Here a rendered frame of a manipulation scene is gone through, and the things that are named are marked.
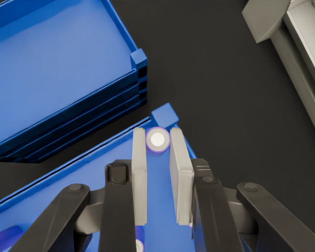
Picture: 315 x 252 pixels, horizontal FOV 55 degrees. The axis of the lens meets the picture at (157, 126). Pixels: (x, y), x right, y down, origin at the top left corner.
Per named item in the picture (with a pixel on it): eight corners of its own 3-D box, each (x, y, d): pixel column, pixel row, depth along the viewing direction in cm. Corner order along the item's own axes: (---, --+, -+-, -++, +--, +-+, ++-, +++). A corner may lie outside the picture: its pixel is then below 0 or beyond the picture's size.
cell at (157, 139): (150, 160, 26) (152, 158, 20) (140, 142, 27) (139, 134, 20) (169, 150, 27) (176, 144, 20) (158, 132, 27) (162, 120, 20)
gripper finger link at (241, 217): (198, 204, 13) (268, 204, 13) (185, 157, 18) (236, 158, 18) (196, 234, 13) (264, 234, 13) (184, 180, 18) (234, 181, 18)
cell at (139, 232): (133, 245, 33) (130, 264, 27) (124, 230, 33) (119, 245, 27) (147, 236, 33) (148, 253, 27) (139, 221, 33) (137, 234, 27)
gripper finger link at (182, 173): (178, 171, 14) (194, 171, 14) (170, 127, 21) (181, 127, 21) (176, 226, 15) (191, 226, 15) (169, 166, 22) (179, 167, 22)
